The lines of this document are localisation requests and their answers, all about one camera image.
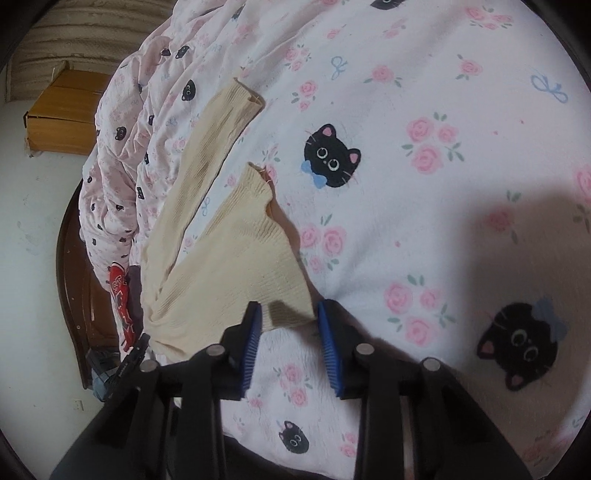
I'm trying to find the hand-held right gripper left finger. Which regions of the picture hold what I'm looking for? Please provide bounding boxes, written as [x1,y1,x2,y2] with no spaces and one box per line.
[48,301,264,480]

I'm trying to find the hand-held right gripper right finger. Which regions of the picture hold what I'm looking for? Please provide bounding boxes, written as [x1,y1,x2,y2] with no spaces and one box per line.
[317,298,532,480]

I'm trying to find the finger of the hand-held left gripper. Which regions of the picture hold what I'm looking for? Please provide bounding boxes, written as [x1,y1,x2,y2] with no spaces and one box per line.
[111,333,152,393]

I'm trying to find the beige pants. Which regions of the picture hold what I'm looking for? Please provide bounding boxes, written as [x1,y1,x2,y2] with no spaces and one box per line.
[136,78,319,365]

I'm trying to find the grey garment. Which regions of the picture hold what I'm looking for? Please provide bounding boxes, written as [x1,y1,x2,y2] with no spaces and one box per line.
[127,265,146,342]

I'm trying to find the red jersey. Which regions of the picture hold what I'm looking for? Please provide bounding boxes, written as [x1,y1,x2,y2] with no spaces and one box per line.
[107,262,136,352]

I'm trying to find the dark wooden headboard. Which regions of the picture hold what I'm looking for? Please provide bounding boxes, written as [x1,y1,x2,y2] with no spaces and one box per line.
[55,178,121,391]

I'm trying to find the cat print bed sheet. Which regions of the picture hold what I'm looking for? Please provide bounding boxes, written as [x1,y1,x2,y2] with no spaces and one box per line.
[171,0,591,480]

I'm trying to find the cat print quilt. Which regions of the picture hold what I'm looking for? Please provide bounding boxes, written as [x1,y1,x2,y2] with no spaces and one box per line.
[78,0,259,296]

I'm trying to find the wooden wardrobe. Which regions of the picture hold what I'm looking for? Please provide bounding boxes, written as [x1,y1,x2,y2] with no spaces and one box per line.
[24,69,114,155]

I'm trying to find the beige curtain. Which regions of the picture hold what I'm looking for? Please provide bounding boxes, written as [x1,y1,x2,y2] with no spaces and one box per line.
[7,0,178,104]

